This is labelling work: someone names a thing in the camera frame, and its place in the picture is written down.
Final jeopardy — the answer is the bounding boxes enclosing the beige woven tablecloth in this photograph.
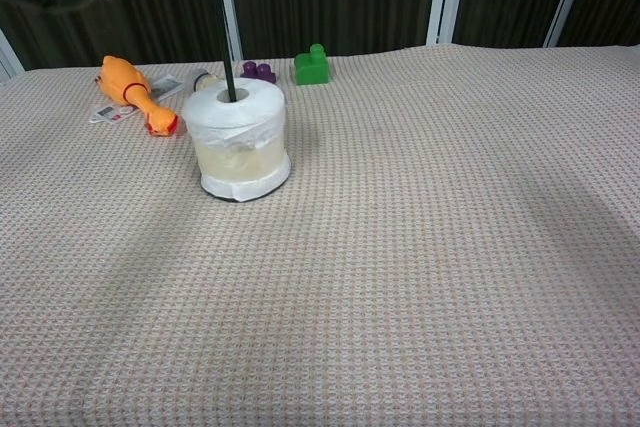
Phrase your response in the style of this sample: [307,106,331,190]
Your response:
[0,44,640,427]

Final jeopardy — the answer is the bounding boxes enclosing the black holder rod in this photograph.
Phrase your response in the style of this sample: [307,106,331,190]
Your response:
[202,0,245,61]

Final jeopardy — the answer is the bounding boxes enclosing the black wire ring stand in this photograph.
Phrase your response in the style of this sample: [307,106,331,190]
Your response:
[202,0,292,205]

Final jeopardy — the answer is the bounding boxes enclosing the white tag with red mark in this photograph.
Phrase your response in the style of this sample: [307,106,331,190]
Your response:
[88,102,139,125]

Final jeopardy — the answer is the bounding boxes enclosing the purple toy building block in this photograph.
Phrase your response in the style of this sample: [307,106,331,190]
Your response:
[240,60,278,85]

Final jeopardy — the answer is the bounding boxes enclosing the orange rubber chicken toy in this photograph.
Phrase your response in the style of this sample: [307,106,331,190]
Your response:
[94,55,180,139]

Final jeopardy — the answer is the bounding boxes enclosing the white toilet paper roll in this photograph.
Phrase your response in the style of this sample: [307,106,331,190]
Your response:
[181,77,292,203]

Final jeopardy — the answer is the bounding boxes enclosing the green toy building block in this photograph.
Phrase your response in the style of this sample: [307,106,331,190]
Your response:
[293,43,332,86]

